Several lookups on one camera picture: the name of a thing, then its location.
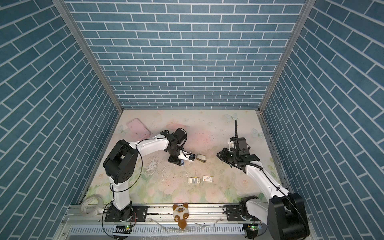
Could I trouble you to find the beige mini stapler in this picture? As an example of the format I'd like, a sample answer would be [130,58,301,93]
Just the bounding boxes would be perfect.
[196,154,207,163]

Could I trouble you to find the staple box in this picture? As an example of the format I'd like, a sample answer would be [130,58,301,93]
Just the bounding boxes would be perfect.
[203,176,213,183]

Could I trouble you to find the staple box tray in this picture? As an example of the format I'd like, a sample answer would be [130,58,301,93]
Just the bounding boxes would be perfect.
[188,177,200,184]

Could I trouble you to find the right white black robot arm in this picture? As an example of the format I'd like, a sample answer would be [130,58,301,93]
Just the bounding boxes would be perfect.
[217,137,310,240]

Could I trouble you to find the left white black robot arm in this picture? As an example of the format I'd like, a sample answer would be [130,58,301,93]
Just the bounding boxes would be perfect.
[103,128,196,211]

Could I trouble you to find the pink rectangular case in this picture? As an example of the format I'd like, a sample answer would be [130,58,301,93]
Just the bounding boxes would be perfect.
[126,118,151,141]

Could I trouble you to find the panda plush toy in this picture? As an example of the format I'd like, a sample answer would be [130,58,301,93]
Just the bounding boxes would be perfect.
[173,203,189,230]

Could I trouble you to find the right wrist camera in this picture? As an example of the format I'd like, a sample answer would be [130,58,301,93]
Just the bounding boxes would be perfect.
[228,141,235,152]

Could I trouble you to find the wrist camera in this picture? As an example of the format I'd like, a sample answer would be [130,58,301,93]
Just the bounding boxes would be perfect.
[178,150,196,162]
[228,141,235,152]

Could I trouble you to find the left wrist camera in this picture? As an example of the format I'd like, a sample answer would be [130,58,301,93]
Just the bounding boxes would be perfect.
[178,150,196,162]

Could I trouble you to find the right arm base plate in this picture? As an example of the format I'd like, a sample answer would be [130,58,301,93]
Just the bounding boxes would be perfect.
[223,203,268,224]

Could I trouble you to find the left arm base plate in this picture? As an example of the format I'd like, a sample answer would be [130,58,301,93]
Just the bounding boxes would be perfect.
[104,205,148,223]

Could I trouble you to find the white coiled cable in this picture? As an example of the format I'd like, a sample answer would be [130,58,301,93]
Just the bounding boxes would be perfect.
[80,194,105,217]

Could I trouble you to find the aluminium front rail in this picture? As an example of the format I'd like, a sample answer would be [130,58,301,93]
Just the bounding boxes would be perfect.
[61,203,311,226]

